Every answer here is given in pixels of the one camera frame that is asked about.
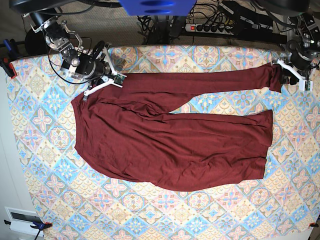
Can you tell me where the white power strip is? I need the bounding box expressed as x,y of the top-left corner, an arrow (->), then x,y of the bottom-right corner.
184,23 -> 233,35

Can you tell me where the white wall vent panel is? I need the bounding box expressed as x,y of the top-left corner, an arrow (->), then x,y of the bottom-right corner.
4,206 -> 41,236

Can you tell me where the left table clamp lower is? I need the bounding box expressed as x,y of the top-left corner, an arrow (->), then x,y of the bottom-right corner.
4,220 -> 53,240

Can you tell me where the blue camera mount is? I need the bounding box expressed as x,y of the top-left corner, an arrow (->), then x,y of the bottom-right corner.
118,0 -> 197,17

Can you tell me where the black round stool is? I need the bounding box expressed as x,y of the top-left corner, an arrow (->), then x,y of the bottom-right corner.
24,29 -> 47,56

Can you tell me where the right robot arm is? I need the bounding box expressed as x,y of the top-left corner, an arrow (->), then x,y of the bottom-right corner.
9,0 -> 118,85

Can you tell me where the patterned tablecloth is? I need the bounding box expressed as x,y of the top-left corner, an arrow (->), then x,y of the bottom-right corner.
5,55 -> 320,240

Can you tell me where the left table clamp upper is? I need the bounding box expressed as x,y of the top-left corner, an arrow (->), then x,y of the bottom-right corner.
0,38 -> 19,79

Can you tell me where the right table clamp lower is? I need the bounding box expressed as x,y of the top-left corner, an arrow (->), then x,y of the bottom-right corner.
309,222 -> 319,228

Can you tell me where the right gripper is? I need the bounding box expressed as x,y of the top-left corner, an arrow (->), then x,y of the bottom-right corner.
60,53 -> 111,81

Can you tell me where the maroon t-shirt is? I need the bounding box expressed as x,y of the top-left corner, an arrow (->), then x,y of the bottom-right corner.
71,63 -> 282,192

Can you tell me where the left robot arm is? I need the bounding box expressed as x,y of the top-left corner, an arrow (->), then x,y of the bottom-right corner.
252,0 -> 320,92

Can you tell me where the table clamp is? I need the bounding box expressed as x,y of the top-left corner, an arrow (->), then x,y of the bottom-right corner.
0,38 -> 19,79
4,220 -> 53,240
309,222 -> 319,228

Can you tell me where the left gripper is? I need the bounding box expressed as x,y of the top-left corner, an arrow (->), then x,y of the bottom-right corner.
281,51 -> 315,85

